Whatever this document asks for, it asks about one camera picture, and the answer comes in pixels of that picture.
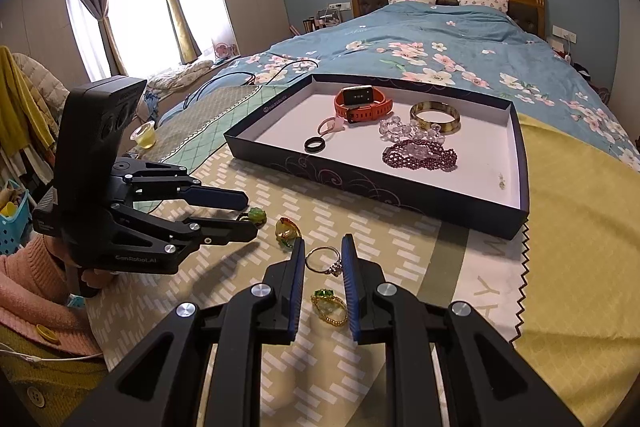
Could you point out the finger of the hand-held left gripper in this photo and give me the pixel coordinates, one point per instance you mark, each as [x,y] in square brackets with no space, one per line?
[215,198]
[225,232]

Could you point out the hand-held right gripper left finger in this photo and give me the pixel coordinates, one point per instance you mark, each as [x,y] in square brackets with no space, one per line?
[298,287]

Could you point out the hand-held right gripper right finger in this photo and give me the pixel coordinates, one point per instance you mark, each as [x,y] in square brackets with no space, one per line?
[348,287]

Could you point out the dark blue box lid tray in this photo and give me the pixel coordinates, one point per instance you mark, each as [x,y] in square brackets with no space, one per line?
[450,187]

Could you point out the orange smart watch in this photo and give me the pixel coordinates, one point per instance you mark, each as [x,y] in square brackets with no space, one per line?
[357,96]

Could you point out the amber bangle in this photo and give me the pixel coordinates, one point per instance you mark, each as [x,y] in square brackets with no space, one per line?
[435,128]

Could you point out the person's left forearm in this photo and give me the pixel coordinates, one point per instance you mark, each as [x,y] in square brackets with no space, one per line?
[30,292]

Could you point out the person's left hand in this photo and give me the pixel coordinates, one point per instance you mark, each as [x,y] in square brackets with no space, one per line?
[100,279]

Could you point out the small yellow jelly cup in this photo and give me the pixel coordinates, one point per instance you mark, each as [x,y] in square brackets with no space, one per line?
[142,138]

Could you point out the white puffer jacket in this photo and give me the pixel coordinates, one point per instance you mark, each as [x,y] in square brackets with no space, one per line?
[47,92]

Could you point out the yellow cardigan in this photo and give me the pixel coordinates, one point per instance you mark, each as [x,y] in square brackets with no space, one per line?
[22,102]

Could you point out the blue plastic basket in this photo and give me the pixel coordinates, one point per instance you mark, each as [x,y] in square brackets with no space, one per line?
[15,227]

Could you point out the pile of light bedding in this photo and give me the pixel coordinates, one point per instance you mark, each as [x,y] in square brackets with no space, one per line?
[180,74]

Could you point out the small pink fan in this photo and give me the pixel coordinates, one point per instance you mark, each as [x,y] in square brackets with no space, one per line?
[225,51]

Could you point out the group of cosmetic bottles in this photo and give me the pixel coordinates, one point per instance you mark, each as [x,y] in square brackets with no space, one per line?
[320,19]

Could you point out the yellow quilted blanket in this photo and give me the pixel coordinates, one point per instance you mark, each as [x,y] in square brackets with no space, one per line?
[575,232]

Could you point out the person's torso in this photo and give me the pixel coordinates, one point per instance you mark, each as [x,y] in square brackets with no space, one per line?
[40,392]

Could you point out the blue floral duvet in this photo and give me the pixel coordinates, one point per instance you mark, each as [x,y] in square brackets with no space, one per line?
[425,42]

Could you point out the white wall outlet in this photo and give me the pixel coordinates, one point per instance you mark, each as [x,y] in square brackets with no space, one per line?
[338,5]
[563,33]

